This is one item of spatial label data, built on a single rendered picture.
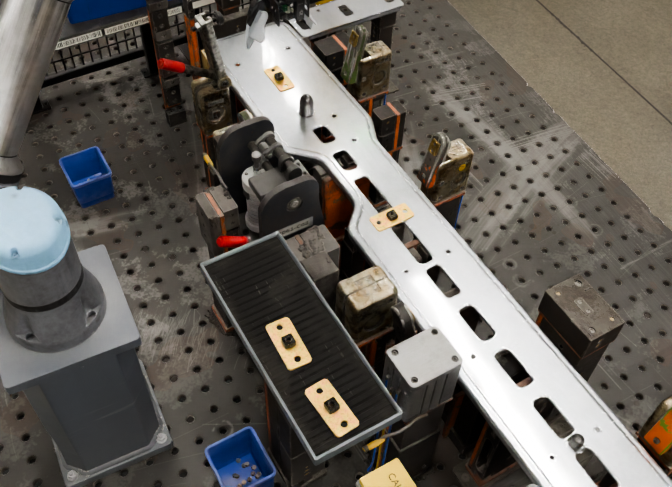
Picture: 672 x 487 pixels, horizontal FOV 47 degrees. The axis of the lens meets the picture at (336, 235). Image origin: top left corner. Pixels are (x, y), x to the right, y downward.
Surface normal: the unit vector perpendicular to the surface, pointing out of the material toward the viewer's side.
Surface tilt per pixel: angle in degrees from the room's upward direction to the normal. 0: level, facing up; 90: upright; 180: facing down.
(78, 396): 90
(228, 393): 0
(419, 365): 0
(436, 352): 0
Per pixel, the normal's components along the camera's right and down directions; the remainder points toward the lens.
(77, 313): 0.76, 0.28
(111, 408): 0.44, 0.70
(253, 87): 0.03, -0.63
